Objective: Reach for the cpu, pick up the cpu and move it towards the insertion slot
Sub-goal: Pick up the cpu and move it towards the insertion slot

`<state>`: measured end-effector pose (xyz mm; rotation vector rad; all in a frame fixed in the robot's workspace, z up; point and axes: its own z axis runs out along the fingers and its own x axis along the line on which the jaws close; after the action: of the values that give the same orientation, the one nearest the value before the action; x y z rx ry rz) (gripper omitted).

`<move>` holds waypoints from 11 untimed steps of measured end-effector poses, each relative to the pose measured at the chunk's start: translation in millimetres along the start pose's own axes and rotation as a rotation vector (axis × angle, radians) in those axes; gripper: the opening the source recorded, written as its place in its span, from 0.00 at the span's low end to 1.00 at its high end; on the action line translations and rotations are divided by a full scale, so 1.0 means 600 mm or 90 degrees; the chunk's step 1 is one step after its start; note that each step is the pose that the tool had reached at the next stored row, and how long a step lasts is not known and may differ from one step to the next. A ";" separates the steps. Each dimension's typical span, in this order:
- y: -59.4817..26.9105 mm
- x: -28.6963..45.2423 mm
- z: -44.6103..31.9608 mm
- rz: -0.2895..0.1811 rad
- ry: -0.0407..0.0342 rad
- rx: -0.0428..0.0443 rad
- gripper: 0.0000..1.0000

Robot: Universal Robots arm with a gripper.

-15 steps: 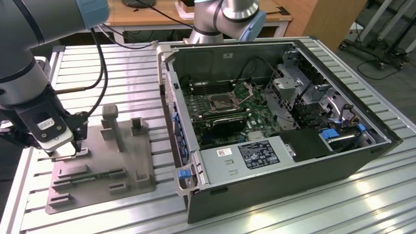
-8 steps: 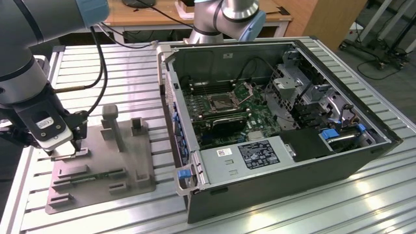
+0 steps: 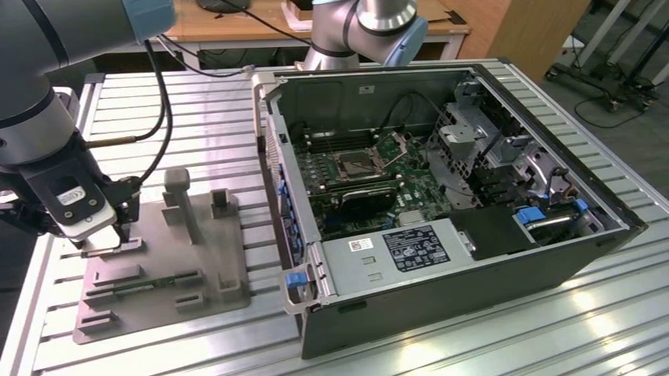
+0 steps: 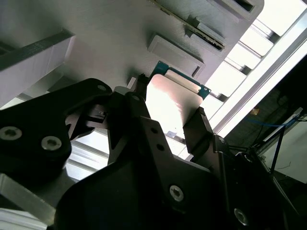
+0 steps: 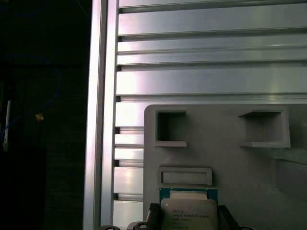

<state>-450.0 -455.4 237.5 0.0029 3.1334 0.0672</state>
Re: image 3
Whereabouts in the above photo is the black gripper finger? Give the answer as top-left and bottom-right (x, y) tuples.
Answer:
(0, 197), (84, 250)
(113, 191), (141, 246)

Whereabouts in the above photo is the silver CPU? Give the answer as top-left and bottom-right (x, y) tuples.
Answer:
(80, 229), (124, 259)

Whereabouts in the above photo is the blue expansion slot retainer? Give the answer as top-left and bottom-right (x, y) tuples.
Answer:
(275, 164), (306, 255)

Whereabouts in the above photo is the black RAM slot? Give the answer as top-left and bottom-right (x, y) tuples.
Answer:
(306, 137), (378, 148)
(306, 132), (376, 143)
(307, 142), (378, 154)
(304, 128), (375, 139)

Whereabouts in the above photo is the CPU socket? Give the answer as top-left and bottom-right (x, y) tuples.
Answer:
(334, 150), (387, 181)

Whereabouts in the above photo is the grey parts rack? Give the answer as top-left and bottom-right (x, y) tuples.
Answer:
(71, 168), (252, 345)

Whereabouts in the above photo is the green RAM stick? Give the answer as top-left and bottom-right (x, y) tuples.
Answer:
(109, 276), (181, 295)

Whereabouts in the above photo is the black graphics card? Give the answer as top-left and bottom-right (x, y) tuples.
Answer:
(326, 182), (402, 230)

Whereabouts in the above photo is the grey power supply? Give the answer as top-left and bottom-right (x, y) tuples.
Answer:
(318, 219), (477, 297)

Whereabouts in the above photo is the wooden desk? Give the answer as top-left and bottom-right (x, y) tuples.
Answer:
(151, 0), (471, 71)

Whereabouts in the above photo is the open socket cover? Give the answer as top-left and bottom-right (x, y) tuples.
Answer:
(372, 131), (414, 169)

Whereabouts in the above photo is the black monitor stand base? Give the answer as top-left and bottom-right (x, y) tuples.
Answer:
(196, 0), (251, 12)

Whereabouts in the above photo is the small silver heatsink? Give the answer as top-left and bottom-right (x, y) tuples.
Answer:
(399, 211), (435, 226)

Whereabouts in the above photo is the green motherboard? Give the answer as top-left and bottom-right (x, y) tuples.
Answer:
(290, 128), (455, 242)

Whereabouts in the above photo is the open cardboard box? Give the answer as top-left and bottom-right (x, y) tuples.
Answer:
(279, 0), (315, 32)

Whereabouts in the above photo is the black open PC case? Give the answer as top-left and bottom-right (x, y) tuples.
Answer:
(250, 62), (649, 360)

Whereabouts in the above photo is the silver metal drive cage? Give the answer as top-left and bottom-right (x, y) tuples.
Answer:
(427, 70), (575, 212)

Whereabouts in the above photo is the black plastic shroud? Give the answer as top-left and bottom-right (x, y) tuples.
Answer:
(448, 205), (539, 262)

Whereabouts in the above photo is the hard disk in blue carrier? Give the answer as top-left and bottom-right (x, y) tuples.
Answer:
(514, 199), (591, 244)

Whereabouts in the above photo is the flat brown cardboard sheet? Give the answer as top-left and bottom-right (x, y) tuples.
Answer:
(416, 0), (471, 28)

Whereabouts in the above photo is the wooden cabinet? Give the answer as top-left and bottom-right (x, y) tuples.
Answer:
(454, 0), (597, 83)

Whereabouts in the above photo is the black wheeled cart base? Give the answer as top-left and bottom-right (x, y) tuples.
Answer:
(546, 58), (662, 114)

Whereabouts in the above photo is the black camera cable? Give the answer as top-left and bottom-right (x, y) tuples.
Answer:
(101, 34), (176, 197)

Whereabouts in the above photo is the black cable with brass sleeve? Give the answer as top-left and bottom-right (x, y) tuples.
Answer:
(85, 34), (173, 149)

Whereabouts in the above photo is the loose cable with silver plug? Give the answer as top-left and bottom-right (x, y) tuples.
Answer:
(156, 34), (258, 78)

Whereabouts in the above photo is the black looped wire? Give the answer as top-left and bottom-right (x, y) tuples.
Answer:
(378, 92), (444, 132)

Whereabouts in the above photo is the coloured wire bundle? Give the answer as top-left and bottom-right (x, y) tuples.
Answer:
(537, 166), (575, 204)

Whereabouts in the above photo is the black floor cable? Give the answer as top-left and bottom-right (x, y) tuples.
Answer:
(574, 96), (643, 128)

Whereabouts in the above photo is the white metal frame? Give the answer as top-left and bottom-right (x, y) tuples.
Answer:
(569, 0), (669, 85)

